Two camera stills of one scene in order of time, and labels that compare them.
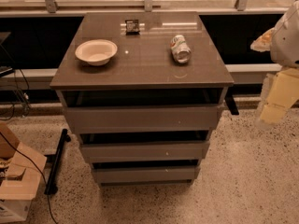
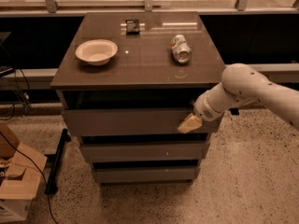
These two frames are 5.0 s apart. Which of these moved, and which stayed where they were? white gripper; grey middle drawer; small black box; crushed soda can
Moved: white gripper
Stayed: grey middle drawer; small black box; crushed soda can
